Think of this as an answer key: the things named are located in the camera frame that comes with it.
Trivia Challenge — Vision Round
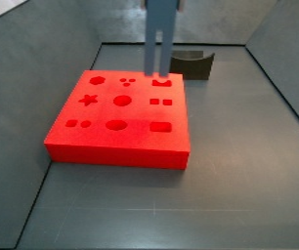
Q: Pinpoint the red shape-sorting board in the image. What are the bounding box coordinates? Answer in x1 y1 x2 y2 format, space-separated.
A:
43 70 190 170

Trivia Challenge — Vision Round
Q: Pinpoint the dark grey curved block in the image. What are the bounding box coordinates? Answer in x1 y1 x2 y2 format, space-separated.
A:
169 51 214 80

